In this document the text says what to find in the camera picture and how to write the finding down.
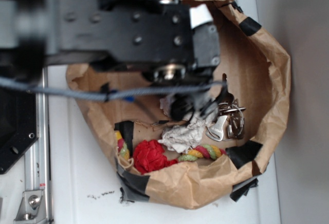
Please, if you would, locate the aluminium extrusion rail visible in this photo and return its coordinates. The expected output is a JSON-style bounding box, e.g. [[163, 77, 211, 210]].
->
[[12, 67, 53, 224]]

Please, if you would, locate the bunch of metal keys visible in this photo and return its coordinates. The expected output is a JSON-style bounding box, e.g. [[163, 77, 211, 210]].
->
[[205, 90, 246, 142]]

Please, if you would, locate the brown paper bag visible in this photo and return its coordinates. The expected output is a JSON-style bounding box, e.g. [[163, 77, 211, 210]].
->
[[78, 0, 291, 209]]

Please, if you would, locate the metal corner bracket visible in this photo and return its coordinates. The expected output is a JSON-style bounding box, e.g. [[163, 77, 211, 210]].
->
[[13, 190, 48, 224]]

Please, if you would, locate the crumpled red paper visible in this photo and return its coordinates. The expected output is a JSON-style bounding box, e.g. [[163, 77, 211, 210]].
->
[[133, 140, 178, 174]]

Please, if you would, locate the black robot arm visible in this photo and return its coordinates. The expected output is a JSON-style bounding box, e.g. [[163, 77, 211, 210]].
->
[[1, 0, 220, 82]]

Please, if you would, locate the multicolour braided rope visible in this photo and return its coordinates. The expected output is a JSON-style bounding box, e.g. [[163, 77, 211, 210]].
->
[[114, 130, 227, 163]]

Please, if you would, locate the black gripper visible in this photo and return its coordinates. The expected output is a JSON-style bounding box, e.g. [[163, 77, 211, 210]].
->
[[58, 0, 220, 84]]

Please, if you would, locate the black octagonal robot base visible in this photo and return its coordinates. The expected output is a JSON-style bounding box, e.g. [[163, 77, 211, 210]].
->
[[0, 88, 38, 175]]

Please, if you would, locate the crumpled white paper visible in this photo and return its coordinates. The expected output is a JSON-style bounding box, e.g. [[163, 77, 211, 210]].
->
[[158, 107, 218, 153]]

